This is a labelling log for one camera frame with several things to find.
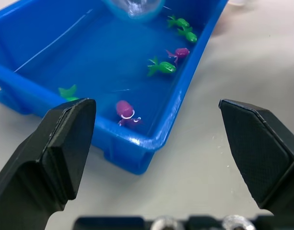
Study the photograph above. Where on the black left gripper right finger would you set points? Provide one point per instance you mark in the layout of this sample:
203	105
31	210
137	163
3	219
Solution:
262	153

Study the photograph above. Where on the blue plastic tub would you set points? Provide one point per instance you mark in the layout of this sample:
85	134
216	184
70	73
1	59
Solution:
94	67

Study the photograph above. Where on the clear plastic cup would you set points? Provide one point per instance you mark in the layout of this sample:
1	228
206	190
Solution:
136	9

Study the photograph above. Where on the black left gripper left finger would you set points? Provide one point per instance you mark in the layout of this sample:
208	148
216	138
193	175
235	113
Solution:
36	165

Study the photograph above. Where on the green toy fish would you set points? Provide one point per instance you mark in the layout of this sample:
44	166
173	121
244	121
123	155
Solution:
164	67
188	34
178	22
68	93

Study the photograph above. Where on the purple toy fish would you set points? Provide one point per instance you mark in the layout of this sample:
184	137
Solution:
125	111
180	53

